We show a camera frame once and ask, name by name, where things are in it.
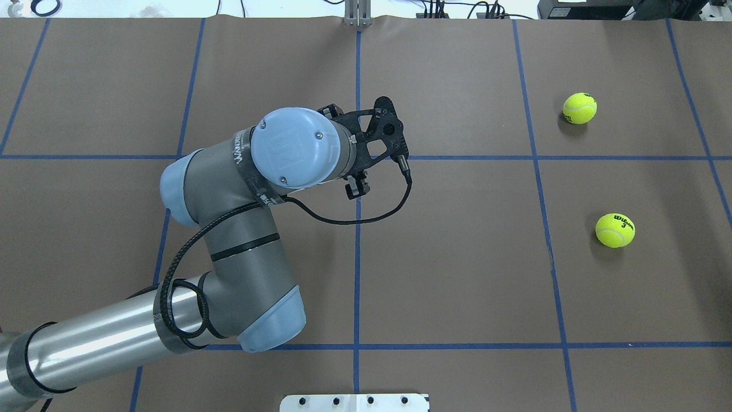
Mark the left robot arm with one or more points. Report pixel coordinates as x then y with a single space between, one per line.
229 279

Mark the aluminium frame post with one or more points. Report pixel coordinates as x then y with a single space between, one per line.
358 13

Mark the yellow tennis ball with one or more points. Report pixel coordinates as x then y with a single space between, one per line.
579 108
614 230

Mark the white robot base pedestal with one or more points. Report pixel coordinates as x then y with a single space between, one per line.
356 402

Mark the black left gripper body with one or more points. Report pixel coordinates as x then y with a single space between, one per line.
355 185

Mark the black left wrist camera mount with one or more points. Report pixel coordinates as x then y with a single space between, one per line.
366 126

